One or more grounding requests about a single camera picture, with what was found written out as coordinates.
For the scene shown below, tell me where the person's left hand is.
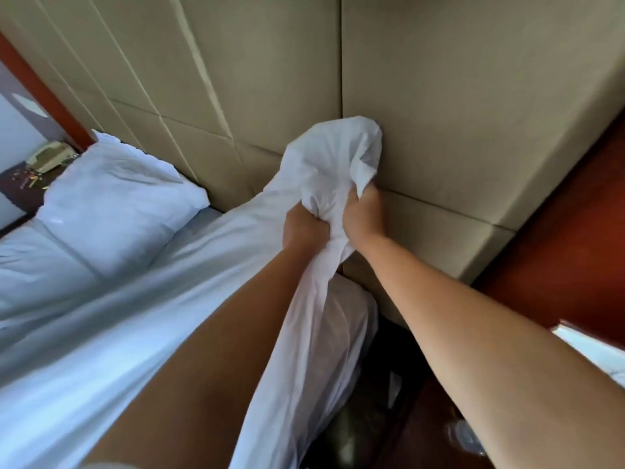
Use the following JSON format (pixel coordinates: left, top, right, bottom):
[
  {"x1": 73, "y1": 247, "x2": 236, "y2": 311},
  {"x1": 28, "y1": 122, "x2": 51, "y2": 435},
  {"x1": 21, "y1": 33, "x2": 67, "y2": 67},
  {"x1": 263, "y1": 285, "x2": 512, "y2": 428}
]
[{"x1": 282, "y1": 199, "x2": 333, "y2": 257}]

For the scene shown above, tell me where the person's right hand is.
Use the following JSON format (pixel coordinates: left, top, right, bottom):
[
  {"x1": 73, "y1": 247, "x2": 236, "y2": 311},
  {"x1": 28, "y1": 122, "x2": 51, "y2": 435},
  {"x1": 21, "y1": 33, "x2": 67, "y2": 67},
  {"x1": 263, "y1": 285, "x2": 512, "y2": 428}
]
[{"x1": 341, "y1": 182, "x2": 387, "y2": 252}]

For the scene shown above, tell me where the white duvet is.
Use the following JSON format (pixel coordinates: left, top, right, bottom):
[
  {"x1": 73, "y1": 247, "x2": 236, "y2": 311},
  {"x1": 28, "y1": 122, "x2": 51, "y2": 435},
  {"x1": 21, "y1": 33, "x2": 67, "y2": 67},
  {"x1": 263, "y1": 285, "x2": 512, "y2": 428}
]
[{"x1": 0, "y1": 115, "x2": 384, "y2": 469}]

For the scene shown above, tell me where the white bed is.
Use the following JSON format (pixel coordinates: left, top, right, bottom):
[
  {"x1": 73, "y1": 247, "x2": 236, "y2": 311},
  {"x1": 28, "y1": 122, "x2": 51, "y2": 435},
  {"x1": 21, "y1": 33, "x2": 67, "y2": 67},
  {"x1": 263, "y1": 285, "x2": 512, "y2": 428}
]
[{"x1": 0, "y1": 207, "x2": 380, "y2": 435}]

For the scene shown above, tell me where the person's left forearm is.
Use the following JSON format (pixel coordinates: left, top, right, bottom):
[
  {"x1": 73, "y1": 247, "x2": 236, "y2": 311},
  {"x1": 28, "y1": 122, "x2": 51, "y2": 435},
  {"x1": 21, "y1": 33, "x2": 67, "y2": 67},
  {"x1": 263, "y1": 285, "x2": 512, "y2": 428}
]
[{"x1": 85, "y1": 241, "x2": 313, "y2": 469}]

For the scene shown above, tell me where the person's right forearm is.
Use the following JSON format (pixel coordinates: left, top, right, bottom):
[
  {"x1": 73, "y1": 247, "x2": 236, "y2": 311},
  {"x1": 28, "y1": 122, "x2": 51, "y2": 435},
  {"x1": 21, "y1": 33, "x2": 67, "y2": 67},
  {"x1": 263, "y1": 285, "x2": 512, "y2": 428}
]
[{"x1": 354, "y1": 229, "x2": 625, "y2": 469}]

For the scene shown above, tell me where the beige padded headboard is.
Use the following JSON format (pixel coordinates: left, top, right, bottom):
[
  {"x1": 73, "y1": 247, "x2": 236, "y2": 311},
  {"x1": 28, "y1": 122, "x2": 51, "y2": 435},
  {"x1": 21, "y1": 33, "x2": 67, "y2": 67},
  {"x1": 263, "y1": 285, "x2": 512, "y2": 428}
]
[{"x1": 0, "y1": 0, "x2": 625, "y2": 328}]

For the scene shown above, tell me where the white pillow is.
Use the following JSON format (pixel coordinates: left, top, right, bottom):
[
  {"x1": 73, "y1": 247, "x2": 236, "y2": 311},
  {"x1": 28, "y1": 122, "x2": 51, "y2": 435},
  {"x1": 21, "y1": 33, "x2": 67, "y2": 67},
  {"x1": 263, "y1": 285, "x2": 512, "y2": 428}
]
[{"x1": 36, "y1": 130, "x2": 211, "y2": 279}]

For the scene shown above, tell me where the wooden nightstand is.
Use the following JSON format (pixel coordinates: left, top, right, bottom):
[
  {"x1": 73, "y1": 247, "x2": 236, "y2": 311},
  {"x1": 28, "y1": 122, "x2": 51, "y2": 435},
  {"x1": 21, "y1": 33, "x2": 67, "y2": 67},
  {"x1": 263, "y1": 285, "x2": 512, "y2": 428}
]
[
  {"x1": 385, "y1": 371, "x2": 494, "y2": 469},
  {"x1": 0, "y1": 158, "x2": 81, "y2": 225}
]

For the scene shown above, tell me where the clear water bottle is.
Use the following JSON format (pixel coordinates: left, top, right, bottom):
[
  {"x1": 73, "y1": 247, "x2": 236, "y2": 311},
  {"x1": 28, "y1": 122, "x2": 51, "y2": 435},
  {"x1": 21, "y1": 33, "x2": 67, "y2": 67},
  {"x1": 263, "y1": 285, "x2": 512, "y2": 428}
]
[{"x1": 445, "y1": 418, "x2": 489, "y2": 459}]

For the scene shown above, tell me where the beige telephone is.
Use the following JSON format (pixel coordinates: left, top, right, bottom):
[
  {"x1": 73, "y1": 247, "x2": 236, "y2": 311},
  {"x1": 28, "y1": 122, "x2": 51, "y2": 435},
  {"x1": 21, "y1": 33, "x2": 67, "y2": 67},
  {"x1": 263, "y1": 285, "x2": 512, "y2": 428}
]
[{"x1": 25, "y1": 141, "x2": 74, "y2": 174}]

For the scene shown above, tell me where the scatter of small coloured pieces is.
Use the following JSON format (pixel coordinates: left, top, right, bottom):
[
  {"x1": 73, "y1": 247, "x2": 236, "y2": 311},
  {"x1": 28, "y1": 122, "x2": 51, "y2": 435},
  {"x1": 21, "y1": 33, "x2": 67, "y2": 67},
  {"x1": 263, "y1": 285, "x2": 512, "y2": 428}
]
[{"x1": 14, "y1": 170, "x2": 55, "y2": 191}]

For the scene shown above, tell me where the white wall socket panel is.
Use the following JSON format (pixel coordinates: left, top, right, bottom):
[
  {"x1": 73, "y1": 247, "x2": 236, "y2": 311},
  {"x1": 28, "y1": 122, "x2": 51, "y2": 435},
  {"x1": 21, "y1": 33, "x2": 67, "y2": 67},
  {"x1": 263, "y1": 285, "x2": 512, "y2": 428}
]
[{"x1": 550, "y1": 320, "x2": 625, "y2": 389}]

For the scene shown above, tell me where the white wall switch panel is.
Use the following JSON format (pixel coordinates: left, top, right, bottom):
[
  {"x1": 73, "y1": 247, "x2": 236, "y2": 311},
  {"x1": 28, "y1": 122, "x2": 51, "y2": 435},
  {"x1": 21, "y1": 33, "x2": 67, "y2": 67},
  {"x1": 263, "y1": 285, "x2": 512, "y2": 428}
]
[{"x1": 10, "y1": 92, "x2": 48, "y2": 118}]

